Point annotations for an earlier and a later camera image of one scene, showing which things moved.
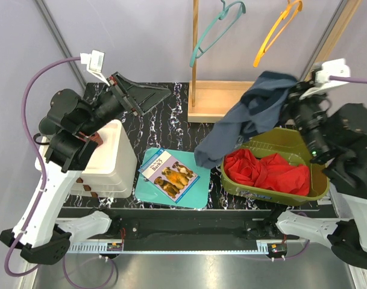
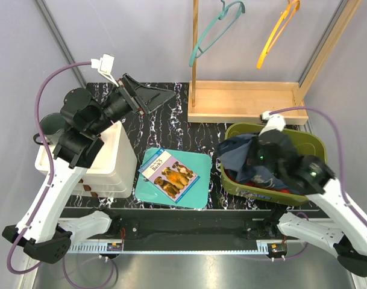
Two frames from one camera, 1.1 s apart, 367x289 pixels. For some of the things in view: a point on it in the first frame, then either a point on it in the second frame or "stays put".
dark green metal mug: [47, 127] stays put
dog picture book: [169, 175] stays put
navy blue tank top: [262, 106] → [235, 153]
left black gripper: [141, 97] stays put
